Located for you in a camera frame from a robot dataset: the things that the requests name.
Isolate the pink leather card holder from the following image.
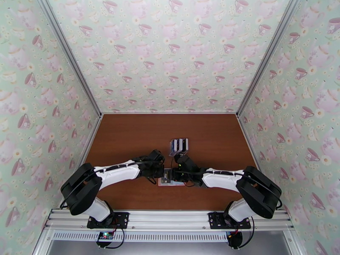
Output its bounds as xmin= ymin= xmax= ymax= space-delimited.
xmin=158 ymin=168 xmax=187 ymax=187

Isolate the clear acrylic card stand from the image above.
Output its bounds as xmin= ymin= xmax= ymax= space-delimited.
xmin=169 ymin=138 xmax=190 ymax=157

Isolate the grey metal shelf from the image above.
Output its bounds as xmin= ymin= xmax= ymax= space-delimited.
xmin=48 ymin=230 xmax=293 ymax=255

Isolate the circuit board on black disc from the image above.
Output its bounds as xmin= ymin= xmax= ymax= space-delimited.
xmin=227 ymin=231 xmax=244 ymax=249

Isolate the circuit board with green light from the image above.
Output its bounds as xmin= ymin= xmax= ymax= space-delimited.
xmin=96 ymin=231 xmax=115 ymax=248

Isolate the aluminium mounting rail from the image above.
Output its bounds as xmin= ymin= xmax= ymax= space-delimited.
xmin=43 ymin=209 xmax=295 ymax=232

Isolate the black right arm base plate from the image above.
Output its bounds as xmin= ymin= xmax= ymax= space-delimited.
xmin=208 ymin=212 xmax=252 ymax=230

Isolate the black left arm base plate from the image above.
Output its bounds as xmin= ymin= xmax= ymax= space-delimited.
xmin=87 ymin=212 xmax=130 ymax=230

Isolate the aluminium back floor rail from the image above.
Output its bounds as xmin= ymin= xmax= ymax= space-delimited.
xmin=102 ymin=111 xmax=238 ymax=116

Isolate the aluminium floor rail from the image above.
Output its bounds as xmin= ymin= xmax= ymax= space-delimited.
xmin=237 ymin=114 xmax=260 ymax=170
xmin=74 ymin=114 xmax=104 ymax=170
xmin=102 ymin=111 xmax=238 ymax=116

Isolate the perforated metal cable tray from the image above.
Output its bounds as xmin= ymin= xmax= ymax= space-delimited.
xmin=51 ymin=231 xmax=230 ymax=243

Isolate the aluminium left floor rail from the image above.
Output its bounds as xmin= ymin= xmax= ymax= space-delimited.
xmin=74 ymin=114 xmax=104 ymax=170

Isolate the aluminium right floor rail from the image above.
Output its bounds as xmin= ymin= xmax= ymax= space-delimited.
xmin=237 ymin=114 xmax=260 ymax=170

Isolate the black looped base cable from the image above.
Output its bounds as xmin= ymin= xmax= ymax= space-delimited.
xmin=239 ymin=215 xmax=256 ymax=248
xmin=105 ymin=227 xmax=125 ymax=249

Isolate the aluminium frame leg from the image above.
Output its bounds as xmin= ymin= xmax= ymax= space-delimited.
xmin=283 ymin=229 xmax=303 ymax=255
xmin=31 ymin=228 xmax=55 ymax=255

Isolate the aluminium left corner post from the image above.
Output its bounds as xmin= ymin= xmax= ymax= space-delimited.
xmin=35 ymin=0 xmax=103 ymax=117

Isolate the aluminium corner post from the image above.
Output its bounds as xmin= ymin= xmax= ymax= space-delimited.
xmin=35 ymin=0 xmax=103 ymax=117
xmin=235 ymin=0 xmax=304 ymax=117

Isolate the aluminium right corner post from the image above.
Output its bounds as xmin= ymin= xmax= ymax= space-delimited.
xmin=235 ymin=0 xmax=304 ymax=117

